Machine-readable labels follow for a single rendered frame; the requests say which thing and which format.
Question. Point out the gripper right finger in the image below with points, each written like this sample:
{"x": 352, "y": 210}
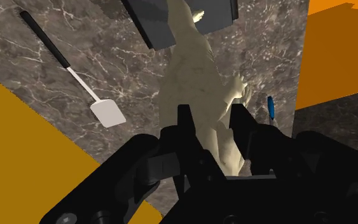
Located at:
{"x": 315, "y": 161}

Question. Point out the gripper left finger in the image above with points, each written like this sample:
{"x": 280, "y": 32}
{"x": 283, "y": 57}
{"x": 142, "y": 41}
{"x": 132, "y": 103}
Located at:
{"x": 141, "y": 161}

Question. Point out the blue pen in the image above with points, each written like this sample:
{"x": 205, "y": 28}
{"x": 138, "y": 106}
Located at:
{"x": 270, "y": 107}

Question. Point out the cream stone figure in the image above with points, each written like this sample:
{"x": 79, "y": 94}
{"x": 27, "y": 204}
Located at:
{"x": 191, "y": 80}

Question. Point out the dark grey robot stand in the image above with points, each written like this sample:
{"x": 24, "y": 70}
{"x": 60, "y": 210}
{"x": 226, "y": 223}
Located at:
{"x": 154, "y": 21}

